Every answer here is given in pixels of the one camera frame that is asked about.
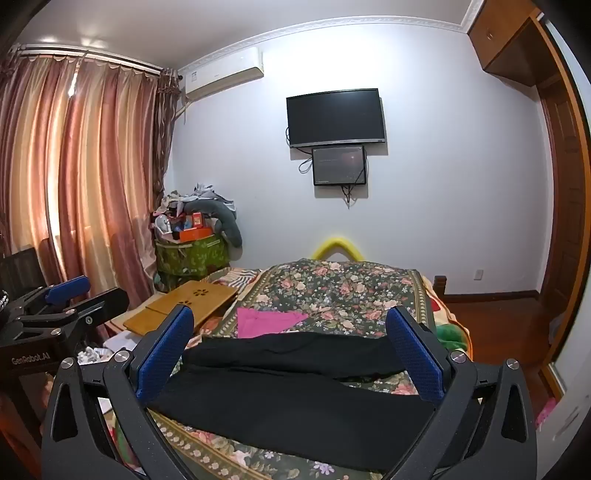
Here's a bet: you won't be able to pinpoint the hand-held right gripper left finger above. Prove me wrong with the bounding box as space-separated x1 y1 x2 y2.
41 305 204 480

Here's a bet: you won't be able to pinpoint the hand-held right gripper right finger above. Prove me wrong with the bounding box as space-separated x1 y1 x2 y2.
385 305 539 480

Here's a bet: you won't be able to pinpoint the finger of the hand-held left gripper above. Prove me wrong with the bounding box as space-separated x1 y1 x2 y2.
28 288 131 335
18 275 92 319

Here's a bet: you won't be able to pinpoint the black pants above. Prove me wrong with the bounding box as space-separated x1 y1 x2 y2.
148 331 467 472

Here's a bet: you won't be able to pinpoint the colourful plush blanket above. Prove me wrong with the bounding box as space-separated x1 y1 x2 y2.
420 272 474 361

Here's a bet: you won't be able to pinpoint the wooden lap desk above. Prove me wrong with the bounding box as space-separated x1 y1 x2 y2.
124 280 237 334

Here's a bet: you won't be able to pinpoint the crumpled white paper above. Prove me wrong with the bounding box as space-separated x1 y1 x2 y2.
76 346 114 366

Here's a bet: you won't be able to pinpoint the floral bedspread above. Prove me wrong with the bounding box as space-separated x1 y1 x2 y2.
104 258 462 480

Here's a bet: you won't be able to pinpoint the green fabric storage box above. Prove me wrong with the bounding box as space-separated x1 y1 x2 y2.
154 235 230 282

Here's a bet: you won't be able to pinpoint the striped cloth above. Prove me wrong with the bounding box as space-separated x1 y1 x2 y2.
217 270 259 291

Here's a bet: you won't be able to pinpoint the pink cloth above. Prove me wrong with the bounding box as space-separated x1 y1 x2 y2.
236 308 309 339

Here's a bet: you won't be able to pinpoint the orange box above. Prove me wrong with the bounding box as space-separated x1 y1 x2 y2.
178 226 216 243

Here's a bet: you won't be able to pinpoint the pink striped curtain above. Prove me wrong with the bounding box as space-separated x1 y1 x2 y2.
0 44 181 324

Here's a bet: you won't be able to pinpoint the yellow foam bumper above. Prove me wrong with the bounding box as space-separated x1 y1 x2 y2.
313 235 365 263

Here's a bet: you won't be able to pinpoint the grey plush toy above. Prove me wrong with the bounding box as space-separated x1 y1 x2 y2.
182 196 243 247

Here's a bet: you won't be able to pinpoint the wooden door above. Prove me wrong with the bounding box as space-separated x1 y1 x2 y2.
538 78 588 365

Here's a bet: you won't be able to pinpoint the white air conditioner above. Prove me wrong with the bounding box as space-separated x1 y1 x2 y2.
179 48 265 103

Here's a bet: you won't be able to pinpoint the small black wall monitor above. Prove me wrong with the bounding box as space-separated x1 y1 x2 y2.
311 145 368 186

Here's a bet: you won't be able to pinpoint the black wall television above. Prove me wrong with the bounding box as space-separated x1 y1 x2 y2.
286 89 387 148

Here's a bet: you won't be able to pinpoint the wooden wall cabinet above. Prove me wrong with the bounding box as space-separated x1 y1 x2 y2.
467 0 546 86

